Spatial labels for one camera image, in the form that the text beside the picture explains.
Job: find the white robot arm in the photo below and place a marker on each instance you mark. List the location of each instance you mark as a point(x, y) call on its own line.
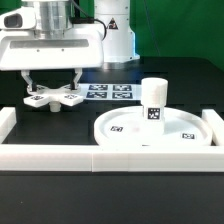
point(111, 19)

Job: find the white sheet with markers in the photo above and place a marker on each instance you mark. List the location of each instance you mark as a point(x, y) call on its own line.
point(111, 92)

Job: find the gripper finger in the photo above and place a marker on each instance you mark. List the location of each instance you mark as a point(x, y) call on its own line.
point(30, 83)
point(75, 78)

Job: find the white round table top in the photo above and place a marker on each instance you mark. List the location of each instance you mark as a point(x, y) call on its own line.
point(126, 127)

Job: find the white U-shaped boundary frame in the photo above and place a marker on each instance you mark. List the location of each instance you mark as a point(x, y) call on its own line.
point(98, 159)

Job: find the white cross-shaped table base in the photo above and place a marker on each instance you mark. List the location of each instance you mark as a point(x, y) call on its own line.
point(53, 97)

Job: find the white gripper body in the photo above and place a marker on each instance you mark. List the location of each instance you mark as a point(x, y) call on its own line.
point(36, 38)

